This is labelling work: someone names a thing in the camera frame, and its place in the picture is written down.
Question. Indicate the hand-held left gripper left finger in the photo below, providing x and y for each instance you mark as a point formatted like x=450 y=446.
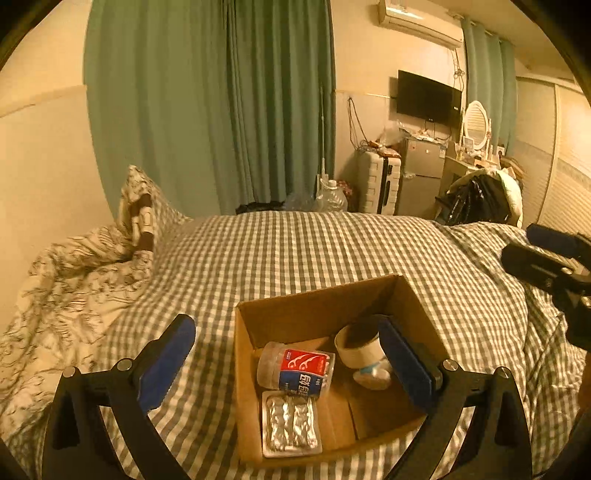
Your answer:
x=165 y=369

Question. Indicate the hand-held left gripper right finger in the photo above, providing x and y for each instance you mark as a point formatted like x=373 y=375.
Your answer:
x=408 y=371

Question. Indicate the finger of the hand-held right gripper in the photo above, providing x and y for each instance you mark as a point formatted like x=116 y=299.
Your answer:
x=554 y=239
x=531 y=263

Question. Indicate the small white round lid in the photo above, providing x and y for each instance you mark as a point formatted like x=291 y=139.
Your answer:
x=369 y=376

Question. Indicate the beige tape roll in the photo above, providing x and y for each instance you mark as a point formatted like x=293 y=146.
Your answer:
x=356 y=356

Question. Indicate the white sliding wardrobe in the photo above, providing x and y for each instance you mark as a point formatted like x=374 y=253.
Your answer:
x=554 y=161

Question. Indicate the black plastic bag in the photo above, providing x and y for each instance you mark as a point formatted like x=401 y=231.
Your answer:
x=475 y=201

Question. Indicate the brown cardboard box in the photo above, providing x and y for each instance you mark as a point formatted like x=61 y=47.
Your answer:
x=318 y=304

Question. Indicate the clear jar red blue label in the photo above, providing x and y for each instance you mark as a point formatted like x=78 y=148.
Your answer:
x=295 y=369

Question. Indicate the white dressing table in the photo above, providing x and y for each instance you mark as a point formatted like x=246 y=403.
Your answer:
x=455 y=168

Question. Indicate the white floral duvet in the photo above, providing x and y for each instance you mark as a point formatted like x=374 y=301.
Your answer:
x=69 y=286

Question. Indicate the silver pill blister pack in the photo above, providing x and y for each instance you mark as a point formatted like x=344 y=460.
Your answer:
x=290 y=427

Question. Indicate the grey small fridge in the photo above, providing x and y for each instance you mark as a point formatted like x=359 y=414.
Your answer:
x=420 y=177

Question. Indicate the white oval vanity mirror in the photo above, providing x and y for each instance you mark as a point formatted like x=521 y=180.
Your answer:
x=476 y=122

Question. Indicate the narrow green curtain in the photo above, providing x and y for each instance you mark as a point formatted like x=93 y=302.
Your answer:
x=489 y=83

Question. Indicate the white ribbed suitcase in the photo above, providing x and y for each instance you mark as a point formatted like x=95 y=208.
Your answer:
x=371 y=182

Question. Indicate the dark cloth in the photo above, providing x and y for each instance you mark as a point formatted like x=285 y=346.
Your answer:
x=258 y=207

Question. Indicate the large clear water bottle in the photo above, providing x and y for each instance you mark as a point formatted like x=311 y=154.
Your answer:
x=331 y=198

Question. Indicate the clear plastic bag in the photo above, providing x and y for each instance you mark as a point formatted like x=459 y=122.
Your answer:
x=300 y=203

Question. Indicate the thin white pole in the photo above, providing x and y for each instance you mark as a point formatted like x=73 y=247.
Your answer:
x=323 y=138

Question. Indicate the white air conditioner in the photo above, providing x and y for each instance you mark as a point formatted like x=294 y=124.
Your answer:
x=420 y=21

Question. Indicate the wide green curtain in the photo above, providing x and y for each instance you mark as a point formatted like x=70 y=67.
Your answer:
x=194 y=101

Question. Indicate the black wall television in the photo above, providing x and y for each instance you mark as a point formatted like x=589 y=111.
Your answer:
x=427 y=98

